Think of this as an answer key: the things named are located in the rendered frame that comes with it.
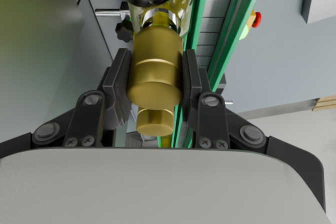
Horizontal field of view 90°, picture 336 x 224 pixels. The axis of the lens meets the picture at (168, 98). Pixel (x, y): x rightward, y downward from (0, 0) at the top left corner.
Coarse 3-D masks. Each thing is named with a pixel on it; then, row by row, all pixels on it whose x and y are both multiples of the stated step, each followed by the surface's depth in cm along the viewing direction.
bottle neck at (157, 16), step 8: (160, 8) 12; (144, 16) 13; (152, 16) 12; (160, 16) 12; (168, 16) 12; (144, 24) 12; (152, 24) 11; (160, 24) 11; (168, 24) 12; (176, 24) 13; (176, 32) 12
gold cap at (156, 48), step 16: (144, 32) 11; (160, 32) 10; (144, 48) 10; (160, 48) 10; (176, 48) 10; (144, 64) 9; (160, 64) 9; (176, 64) 10; (128, 80) 10; (144, 80) 9; (160, 80) 9; (176, 80) 9; (128, 96) 10; (144, 96) 10; (160, 96) 10; (176, 96) 10
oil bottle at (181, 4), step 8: (176, 0) 12; (184, 0) 12; (192, 0) 13; (136, 8) 13; (144, 8) 13; (152, 8) 12; (168, 8) 12; (176, 8) 13; (184, 8) 13; (192, 8) 14; (136, 16) 13; (176, 16) 13; (184, 16) 13; (136, 24) 14; (184, 24) 14; (136, 32) 15; (184, 32) 15
